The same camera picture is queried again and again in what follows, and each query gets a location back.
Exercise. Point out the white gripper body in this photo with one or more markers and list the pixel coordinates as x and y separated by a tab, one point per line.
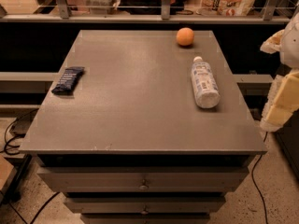
291	48

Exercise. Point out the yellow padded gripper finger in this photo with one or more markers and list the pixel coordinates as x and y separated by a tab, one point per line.
273	43
285	104

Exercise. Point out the blue plastic water bottle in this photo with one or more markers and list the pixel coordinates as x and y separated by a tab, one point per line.
205	89

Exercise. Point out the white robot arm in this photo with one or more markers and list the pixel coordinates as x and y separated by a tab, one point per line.
289	54

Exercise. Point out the dark blue rxbar wrapper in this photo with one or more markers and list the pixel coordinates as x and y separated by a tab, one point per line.
68	81

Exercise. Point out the orange fruit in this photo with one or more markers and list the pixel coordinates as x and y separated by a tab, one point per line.
185	36

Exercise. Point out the black bag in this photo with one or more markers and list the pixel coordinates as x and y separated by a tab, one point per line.
149	7

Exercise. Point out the grey drawer cabinet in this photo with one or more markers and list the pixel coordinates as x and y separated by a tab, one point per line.
133	117

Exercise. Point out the top drawer knob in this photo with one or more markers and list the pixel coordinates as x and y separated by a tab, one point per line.
144	185

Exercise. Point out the drawer knob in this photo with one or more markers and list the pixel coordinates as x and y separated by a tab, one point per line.
144	185
144	211

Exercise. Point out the metal railing shelf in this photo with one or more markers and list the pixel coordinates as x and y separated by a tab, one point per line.
112	11

